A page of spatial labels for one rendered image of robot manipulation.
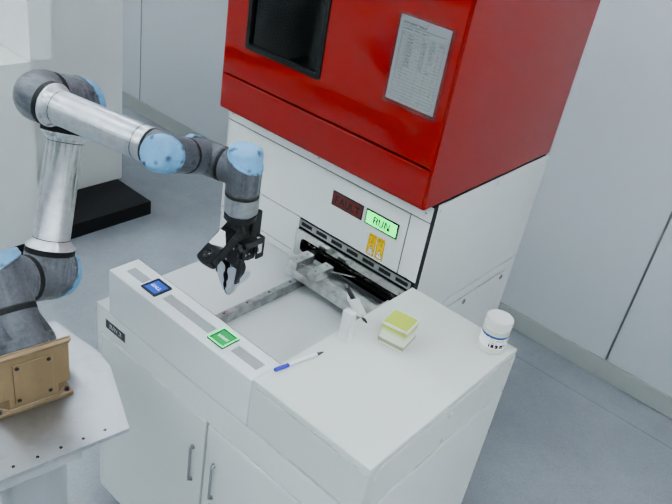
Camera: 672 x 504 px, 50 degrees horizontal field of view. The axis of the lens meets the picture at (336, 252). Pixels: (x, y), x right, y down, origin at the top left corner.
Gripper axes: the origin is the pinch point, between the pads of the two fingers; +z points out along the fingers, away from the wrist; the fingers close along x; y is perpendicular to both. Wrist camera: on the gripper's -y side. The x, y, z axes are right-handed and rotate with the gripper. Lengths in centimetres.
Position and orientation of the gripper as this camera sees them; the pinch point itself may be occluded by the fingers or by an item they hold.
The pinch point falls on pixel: (225, 290)
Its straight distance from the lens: 168.3
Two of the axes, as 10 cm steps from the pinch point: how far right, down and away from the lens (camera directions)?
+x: -7.4, -4.4, 5.0
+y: 6.5, -3.0, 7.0
